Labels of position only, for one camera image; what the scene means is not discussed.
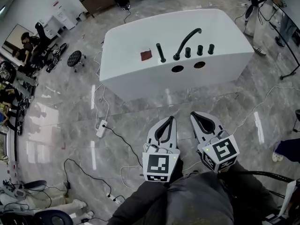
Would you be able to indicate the person's grey shirt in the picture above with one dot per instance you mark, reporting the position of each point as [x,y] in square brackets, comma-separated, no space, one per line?
[199,200]

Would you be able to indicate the white bathtub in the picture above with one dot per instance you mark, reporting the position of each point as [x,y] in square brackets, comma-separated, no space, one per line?
[211,22]

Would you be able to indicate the white cabinet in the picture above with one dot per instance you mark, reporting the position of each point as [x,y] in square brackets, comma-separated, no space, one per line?
[65,17]

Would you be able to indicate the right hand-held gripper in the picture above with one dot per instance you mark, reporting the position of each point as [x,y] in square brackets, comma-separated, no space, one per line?
[222,151]

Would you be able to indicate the red-brown cloth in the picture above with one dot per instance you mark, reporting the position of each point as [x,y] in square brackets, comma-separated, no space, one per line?
[146,55]

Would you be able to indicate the person's right forearm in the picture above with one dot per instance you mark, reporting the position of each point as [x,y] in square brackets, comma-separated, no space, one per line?
[248,189]

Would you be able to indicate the white paper sheet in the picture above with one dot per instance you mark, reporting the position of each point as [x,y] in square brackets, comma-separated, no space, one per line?
[289,196]

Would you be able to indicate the white desk with drawers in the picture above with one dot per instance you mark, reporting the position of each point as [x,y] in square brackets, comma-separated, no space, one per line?
[52,27]

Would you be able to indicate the person's left forearm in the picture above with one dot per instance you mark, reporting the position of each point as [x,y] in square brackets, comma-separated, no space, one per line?
[140,203]

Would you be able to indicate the black metal stand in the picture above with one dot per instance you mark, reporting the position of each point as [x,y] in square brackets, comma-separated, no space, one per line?
[289,75]

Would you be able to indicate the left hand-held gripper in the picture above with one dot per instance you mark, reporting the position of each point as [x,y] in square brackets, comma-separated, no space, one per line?
[157,164]

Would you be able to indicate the black office chair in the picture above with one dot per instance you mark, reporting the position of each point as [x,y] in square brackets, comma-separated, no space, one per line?
[35,184]

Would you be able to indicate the black round stool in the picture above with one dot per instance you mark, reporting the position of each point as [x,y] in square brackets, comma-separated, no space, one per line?
[74,58]

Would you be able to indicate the black faucet knob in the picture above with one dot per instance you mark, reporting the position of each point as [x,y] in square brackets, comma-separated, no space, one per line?
[211,49]
[200,50]
[188,52]

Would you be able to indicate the white power strip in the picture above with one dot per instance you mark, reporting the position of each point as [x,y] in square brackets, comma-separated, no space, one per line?
[101,130]

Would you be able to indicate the black curved faucet spout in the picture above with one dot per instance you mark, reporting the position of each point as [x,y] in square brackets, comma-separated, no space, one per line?
[176,56]

